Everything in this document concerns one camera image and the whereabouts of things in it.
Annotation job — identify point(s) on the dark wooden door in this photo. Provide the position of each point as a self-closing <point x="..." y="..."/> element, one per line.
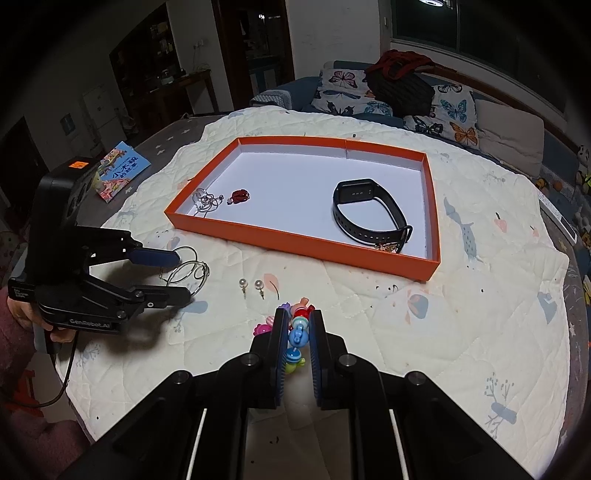
<point x="254" y="50"/>

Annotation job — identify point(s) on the wooden side table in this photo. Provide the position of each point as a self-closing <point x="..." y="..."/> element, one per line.
<point x="194" y="90"/>

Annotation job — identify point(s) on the striped cushion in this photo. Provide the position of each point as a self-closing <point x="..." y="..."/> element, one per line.
<point x="272" y="98"/>

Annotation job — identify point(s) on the person's pink clothing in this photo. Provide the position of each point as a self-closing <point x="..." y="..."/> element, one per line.
<point x="41" y="443"/>

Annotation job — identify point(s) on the red pendant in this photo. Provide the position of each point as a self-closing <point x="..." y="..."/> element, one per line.
<point x="240" y="196"/>

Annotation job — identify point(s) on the pearl stud earring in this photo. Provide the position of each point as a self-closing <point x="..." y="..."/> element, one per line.
<point x="242" y="282"/>
<point x="258" y="283"/>

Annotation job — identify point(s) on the children's picture book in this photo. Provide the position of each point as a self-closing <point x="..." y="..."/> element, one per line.
<point x="122" y="170"/>

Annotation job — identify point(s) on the beige pillow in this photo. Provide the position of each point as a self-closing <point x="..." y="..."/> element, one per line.
<point x="510" y="136"/>

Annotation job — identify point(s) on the black bag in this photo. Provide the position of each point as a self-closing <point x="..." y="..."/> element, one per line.
<point x="401" y="92"/>

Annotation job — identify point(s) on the orange cardboard box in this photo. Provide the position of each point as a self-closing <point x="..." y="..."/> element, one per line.
<point x="286" y="184"/>

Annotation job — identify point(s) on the window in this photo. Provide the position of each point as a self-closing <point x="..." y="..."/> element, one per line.
<point x="485" y="32"/>

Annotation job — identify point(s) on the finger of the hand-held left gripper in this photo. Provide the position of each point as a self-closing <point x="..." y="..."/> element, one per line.
<point x="154" y="257"/>
<point x="161" y="297"/>

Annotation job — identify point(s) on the black smart band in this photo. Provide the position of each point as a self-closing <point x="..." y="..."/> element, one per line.
<point x="353" y="191"/>

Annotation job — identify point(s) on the panda plush toy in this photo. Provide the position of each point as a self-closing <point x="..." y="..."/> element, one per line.
<point x="584" y="156"/>

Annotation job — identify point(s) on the red cloth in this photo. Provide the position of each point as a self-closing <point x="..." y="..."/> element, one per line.
<point x="401" y="59"/>

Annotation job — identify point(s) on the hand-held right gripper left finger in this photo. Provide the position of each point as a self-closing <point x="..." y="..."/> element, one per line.
<point x="279" y="360"/>

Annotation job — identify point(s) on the blue sofa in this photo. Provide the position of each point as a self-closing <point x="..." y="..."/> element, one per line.
<point x="558" y="147"/>

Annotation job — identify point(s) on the butterfly print pillow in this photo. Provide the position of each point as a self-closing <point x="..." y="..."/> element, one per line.
<point x="455" y="115"/>
<point x="351" y="90"/>

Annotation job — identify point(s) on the yellow vest plush toy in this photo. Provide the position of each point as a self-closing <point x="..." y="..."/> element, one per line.
<point x="584" y="181"/>

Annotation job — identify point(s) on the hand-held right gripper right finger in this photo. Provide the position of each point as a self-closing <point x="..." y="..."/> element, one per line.
<point x="316" y="360"/>

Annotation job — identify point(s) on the white drawer cabinet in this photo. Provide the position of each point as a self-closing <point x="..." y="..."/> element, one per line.
<point x="104" y="117"/>

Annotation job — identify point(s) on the person's left hand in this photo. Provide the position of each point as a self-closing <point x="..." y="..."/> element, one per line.
<point x="23" y="311"/>

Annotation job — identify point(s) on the dark wooden cabinet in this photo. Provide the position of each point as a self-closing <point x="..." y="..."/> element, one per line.
<point x="147" y="69"/>

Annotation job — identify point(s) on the silver hoop earring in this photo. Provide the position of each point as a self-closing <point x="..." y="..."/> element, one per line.
<point x="206" y="277"/>
<point x="190" y="250"/>

